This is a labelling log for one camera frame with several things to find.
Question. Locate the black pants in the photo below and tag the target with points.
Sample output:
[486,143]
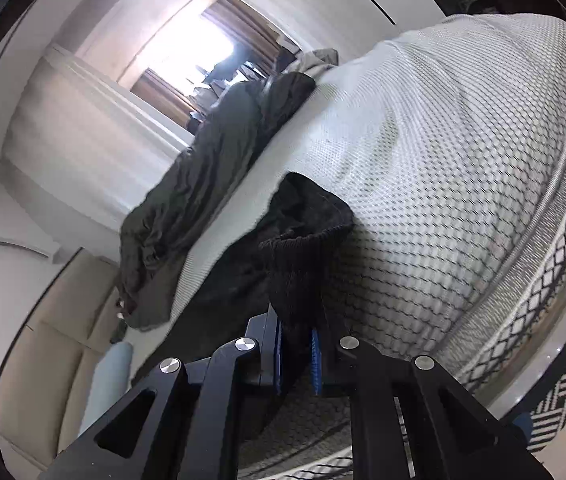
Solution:
[298,270]

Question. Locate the white honeycomb mattress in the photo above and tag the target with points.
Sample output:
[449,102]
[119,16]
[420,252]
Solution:
[438,160]

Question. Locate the beige upholstered headboard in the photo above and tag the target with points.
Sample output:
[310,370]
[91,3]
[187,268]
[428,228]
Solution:
[48,350]

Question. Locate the brown curtain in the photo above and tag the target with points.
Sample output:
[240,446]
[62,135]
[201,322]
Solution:
[248,25]
[168,95]

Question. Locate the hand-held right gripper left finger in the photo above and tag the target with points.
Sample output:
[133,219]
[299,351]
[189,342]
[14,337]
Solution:
[279,360]

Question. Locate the light blue pillow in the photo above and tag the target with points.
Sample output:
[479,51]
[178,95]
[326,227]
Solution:
[108,385]

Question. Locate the dark grey blanket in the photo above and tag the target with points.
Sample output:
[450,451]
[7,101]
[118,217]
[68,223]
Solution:
[198,185]

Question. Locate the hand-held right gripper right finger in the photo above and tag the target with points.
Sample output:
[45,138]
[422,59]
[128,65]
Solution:
[316,360]

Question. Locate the grey cloth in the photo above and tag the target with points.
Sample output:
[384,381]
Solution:
[315,60]

